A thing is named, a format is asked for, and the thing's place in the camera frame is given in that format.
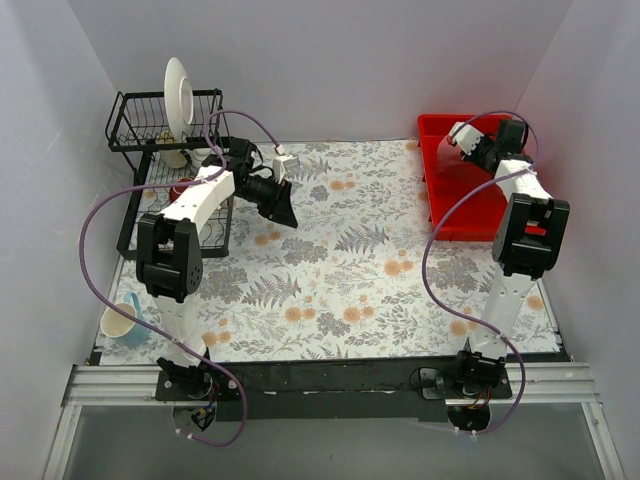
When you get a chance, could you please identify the black wire dish rack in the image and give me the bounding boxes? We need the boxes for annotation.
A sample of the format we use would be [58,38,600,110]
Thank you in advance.
[105,89,234,260]

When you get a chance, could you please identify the blue white floral teapot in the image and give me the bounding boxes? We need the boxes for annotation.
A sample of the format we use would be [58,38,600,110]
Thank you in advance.
[181,148,213,168]

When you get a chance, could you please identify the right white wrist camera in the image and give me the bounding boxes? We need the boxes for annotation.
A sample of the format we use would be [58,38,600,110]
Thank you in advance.
[446,122,484,155]

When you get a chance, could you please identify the blue white mug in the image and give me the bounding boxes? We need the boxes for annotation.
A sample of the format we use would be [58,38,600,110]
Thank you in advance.
[100,292,149,347]

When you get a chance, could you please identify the red plastic bin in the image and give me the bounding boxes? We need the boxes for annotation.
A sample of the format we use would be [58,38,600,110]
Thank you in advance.
[417,114,529,242]

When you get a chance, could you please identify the white ceramic plate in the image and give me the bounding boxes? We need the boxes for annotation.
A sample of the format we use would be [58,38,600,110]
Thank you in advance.
[164,57,194,142]

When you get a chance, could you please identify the red ceramic bowl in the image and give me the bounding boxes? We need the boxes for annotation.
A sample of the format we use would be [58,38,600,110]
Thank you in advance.
[168,177,193,203]

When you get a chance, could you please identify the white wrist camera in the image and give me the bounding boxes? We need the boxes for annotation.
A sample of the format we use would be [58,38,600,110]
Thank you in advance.
[446,122,484,155]
[272,154,299,183]

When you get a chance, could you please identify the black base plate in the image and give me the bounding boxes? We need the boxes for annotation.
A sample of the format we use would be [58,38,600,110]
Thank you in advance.
[155,356,481,422]

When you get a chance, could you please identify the aluminium frame rail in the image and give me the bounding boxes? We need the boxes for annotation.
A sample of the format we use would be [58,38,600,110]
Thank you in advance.
[44,362,625,479]

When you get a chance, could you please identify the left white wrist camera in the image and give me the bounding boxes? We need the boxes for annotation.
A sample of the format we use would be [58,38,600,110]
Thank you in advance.
[272,154,299,183]

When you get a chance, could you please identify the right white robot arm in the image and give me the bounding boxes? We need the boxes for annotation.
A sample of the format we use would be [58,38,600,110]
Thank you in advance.
[450,118,570,361]

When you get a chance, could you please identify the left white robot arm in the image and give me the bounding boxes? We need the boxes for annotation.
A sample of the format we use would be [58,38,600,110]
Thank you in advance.
[136,138,299,400]

